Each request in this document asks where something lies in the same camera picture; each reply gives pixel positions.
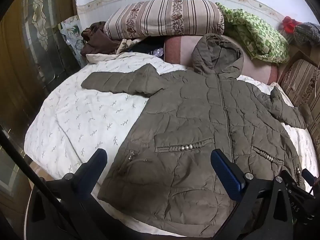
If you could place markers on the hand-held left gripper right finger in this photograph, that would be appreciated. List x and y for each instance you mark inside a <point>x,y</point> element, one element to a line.
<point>223,172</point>

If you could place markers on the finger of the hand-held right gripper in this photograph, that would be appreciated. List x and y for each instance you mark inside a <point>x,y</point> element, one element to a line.
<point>308,175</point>

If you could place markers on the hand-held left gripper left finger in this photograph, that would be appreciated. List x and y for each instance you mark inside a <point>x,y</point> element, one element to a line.
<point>96,163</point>

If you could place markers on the olive quilted hooded jacket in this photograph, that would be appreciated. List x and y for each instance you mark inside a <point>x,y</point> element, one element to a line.
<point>190,120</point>

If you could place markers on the white leaf-print duvet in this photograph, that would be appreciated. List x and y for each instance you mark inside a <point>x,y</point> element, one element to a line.
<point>75,115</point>

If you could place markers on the striped floral cushion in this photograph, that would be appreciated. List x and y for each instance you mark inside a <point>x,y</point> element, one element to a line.
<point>302,85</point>

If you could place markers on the brown cloth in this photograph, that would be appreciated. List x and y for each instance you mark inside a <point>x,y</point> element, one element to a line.
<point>97,42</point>

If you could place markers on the cream cloth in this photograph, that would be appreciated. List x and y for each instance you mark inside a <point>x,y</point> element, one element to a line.
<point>126,45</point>

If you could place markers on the black cloth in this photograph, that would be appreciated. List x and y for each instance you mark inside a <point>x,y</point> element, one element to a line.
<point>140,48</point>

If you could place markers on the wooden door with glass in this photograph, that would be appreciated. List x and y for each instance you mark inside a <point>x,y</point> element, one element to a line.
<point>15,67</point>

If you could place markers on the clear plastic bag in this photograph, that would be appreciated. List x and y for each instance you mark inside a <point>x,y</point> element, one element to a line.
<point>72,35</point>

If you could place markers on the green patterned blanket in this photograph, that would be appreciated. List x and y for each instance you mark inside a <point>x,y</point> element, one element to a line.
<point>260,37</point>

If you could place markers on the grey knitted cloth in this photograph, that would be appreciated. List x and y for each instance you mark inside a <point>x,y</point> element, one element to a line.
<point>307,33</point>

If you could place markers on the red cloth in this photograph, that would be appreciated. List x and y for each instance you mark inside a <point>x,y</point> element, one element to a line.
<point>290,23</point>

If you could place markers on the striped floral rolled quilt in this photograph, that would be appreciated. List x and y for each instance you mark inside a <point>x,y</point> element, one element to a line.
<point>162,17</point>

